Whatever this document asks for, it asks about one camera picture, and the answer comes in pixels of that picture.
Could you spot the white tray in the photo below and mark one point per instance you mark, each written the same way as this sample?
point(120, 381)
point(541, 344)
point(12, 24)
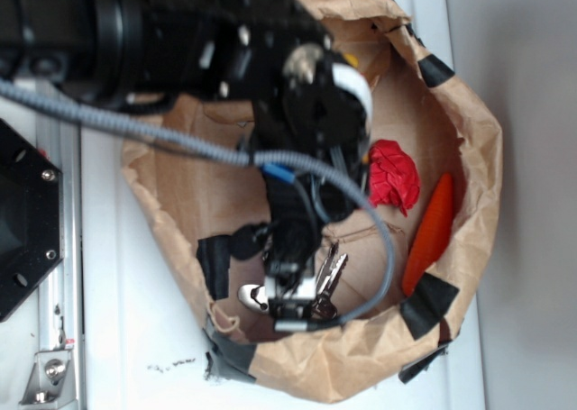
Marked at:
point(143, 347)

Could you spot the crumpled red paper ball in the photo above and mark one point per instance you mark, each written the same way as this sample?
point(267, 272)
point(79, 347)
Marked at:
point(393, 177)

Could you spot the metal corner bracket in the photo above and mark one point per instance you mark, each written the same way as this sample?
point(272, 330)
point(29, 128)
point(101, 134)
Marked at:
point(51, 384)

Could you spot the yellow rubber duck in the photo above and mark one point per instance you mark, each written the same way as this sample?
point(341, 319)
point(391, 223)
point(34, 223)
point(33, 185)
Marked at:
point(351, 59)

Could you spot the brown paper bag bin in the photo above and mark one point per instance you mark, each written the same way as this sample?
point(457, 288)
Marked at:
point(191, 205)

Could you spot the silver key bunch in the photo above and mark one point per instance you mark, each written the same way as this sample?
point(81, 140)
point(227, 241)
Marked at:
point(254, 296)

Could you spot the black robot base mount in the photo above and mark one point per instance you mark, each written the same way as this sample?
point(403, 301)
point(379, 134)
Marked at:
point(30, 219)

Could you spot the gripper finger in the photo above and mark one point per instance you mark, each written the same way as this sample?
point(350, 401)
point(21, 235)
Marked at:
point(290, 288)
point(249, 240)

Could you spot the orange plastic carrot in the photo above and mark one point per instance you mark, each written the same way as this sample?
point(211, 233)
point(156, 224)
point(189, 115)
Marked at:
point(433, 234)

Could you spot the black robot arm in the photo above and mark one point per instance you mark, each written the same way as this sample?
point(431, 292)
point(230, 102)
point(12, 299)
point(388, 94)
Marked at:
point(106, 63)

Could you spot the aluminium frame rail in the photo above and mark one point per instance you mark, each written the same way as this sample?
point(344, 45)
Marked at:
point(60, 300)

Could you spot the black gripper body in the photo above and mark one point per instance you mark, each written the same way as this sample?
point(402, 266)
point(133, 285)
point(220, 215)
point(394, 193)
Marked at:
point(318, 105)

